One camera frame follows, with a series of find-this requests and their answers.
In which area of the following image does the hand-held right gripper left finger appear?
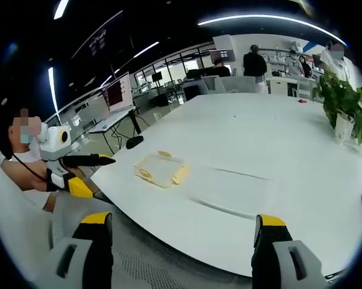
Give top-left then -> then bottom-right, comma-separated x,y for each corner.
30,211 -> 114,289

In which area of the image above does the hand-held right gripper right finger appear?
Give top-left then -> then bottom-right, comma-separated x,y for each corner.
251,214 -> 331,289

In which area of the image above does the clear box with yellow buckle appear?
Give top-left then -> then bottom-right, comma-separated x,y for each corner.
134,150 -> 191,190

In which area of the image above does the white desk with black legs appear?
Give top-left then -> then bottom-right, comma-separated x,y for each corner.
88,107 -> 143,153

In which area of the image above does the person's head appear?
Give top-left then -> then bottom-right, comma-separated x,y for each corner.
0,116 -> 43,160

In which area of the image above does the black oval object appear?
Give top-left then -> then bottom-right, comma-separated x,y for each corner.
125,135 -> 145,149

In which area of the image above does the white mesh chair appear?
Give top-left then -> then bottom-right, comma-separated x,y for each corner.
48,192 -> 254,289

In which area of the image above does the straight ceiling light strip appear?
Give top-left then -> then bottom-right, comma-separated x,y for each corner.
48,66 -> 60,113
131,41 -> 160,60
53,0 -> 70,20

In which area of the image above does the dark hanging ceiling screen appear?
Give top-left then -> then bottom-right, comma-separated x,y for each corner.
86,10 -> 125,57

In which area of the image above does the white cabinet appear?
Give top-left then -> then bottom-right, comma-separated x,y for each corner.
269,76 -> 301,98

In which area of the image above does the green potted plant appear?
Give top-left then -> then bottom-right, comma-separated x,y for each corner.
312,70 -> 362,148

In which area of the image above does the long curved ceiling light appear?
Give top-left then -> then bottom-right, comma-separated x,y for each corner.
196,13 -> 348,46

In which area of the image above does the black cable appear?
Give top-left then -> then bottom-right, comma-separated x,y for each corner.
13,152 -> 49,183

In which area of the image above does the dark wall monitor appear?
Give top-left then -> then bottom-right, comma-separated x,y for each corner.
210,49 -> 236,64

